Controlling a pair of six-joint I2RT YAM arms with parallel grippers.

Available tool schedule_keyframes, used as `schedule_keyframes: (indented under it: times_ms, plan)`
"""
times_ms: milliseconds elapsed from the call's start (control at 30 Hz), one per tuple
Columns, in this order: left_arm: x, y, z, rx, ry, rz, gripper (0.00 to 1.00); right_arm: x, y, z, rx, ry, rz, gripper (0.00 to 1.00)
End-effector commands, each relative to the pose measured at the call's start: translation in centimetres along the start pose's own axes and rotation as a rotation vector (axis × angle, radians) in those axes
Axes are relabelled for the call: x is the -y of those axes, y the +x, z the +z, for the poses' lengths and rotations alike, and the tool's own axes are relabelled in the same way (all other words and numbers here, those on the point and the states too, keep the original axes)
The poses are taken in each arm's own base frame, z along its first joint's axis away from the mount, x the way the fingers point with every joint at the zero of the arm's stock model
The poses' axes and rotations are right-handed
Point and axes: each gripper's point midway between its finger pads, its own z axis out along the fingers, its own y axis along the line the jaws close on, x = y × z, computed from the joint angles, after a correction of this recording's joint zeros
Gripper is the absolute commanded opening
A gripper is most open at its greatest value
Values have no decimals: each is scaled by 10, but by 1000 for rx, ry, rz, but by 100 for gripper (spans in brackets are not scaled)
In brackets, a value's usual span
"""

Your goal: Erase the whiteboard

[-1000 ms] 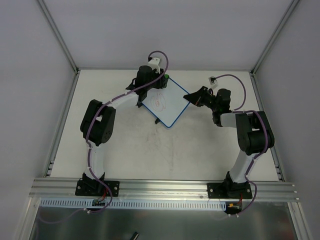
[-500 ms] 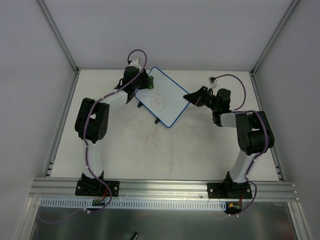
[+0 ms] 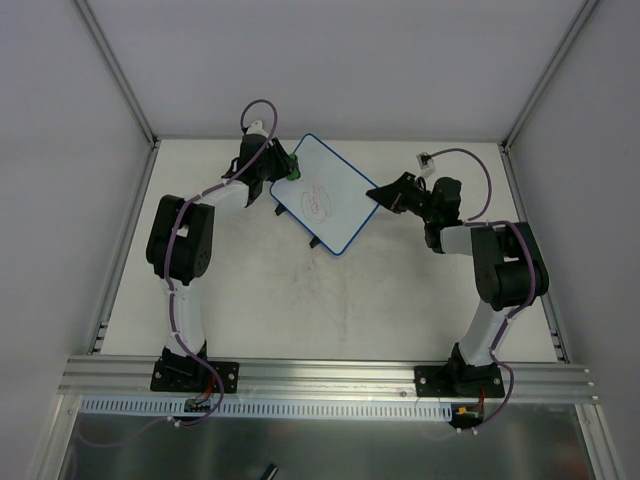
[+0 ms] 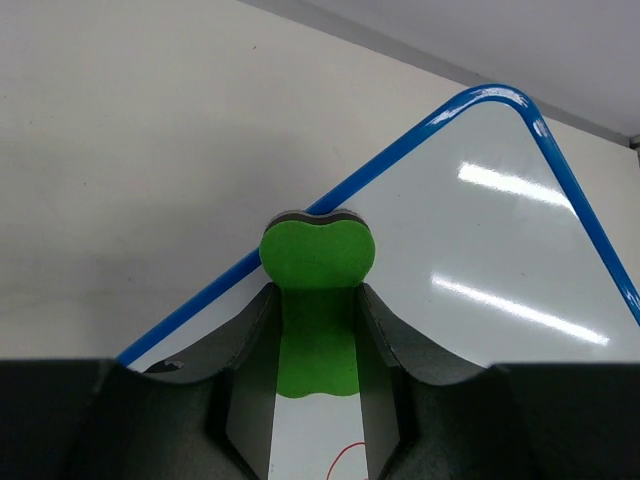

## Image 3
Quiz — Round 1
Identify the green bone shaped eraser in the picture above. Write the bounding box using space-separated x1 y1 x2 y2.
286 153 301 181

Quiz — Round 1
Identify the blue framed whiteboard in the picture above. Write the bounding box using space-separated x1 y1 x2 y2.
270 133 378 256

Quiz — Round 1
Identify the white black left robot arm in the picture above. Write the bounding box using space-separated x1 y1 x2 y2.
145 130 300 390

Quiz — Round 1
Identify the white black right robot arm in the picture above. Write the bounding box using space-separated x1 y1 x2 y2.
366 172 549 396

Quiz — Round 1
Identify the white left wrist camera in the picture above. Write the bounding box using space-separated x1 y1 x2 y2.
243 119 268 137

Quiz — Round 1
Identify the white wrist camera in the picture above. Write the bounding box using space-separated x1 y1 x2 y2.
416 152 435 179
243 119 268 137

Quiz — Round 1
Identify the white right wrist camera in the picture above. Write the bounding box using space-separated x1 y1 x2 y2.
416 152 435 179

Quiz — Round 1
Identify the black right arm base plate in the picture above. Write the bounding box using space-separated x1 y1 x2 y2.
414 363 505 399

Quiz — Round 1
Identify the aluminium left frame post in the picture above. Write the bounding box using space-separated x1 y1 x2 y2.
71 0 157 147

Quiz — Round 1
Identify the aluminium frame post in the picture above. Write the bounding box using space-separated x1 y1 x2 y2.
500 0 601 150
71 0 157 147

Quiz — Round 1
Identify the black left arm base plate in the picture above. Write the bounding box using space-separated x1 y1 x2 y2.
150 357 240 394

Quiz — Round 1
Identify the aluminium right frame post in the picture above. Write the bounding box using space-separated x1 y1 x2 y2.
500 0 601 150

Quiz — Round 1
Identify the aluminium front rail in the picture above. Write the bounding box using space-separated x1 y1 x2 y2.
57 355 600 404

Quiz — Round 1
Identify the white slotted cable duct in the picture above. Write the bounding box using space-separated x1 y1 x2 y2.
79 395 453 422

